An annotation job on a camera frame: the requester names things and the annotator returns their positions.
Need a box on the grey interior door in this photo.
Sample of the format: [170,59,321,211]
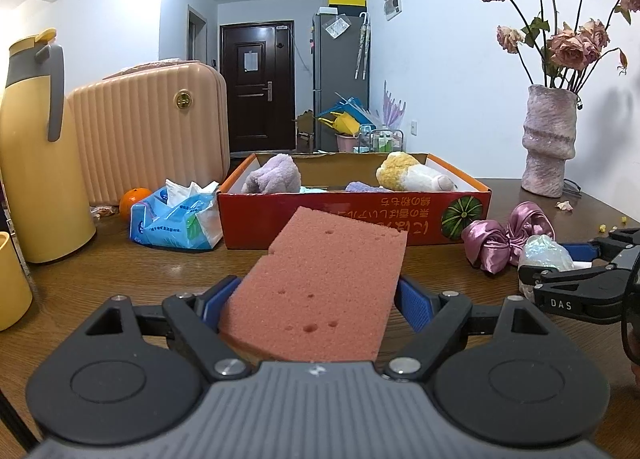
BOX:
[187,4,209,63]

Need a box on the pink sponge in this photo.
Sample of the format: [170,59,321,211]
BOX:
[218,205,409,363]

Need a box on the lilac flower wall decoration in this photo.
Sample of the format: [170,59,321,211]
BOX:
[382,80,407,128]

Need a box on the blue tissue pack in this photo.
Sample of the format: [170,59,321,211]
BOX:
[129,178,225,251]

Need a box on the iridescent plastic pouch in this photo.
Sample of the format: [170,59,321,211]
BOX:
[517,233,575,292]

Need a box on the orange fruit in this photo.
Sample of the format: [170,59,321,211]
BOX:
[118,187,154,221]

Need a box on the metal trolley with bottles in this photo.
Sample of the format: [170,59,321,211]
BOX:
[357,124,405,155]

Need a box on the lilac fluffy plush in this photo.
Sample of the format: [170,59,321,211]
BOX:
[241,154,302,194]

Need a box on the yellow box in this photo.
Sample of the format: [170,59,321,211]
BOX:
[328,0,368,15]

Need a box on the yellow thermos jug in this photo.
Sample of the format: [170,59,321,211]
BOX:
[0,28,97,265]

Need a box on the grey refrigerator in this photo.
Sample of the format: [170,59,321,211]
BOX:
[312,11,371,140]

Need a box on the white folded umbrella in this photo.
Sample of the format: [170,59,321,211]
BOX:
[353,11,372,80]

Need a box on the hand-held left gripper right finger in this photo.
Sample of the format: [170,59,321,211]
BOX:
[381,274,552,381]

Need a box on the yellow and white plush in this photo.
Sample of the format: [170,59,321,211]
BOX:
[375,151,459,192]

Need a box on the pink ribbed suitcase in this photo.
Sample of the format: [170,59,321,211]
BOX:
[66,60,231,207]

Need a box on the pink textured vase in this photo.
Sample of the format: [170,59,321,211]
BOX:
[521,84,582,199]

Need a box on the red cardboard box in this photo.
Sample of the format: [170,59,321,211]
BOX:
[216,151,494,250]

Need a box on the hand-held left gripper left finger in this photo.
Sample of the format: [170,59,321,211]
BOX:
[85,275,254,383]

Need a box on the dark brown entrance door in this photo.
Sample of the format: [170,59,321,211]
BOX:
[219,21,296,155]

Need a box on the dried pink roses bouquet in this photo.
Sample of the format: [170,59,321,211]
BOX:
[474,0,640,96]

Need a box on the yellow cup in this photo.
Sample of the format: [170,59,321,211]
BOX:
[0,231,34,331]

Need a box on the clear plastic bag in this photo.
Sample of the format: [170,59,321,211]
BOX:
[322,16,351,38]

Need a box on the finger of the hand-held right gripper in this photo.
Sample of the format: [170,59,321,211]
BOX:
[517,262,617,298]
[558,226,640,263]

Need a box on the brown cardboard carton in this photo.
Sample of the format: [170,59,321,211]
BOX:
[296,111,316,153]

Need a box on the pink satin bow scrunchie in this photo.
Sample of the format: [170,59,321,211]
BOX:
[460,201,556,274]

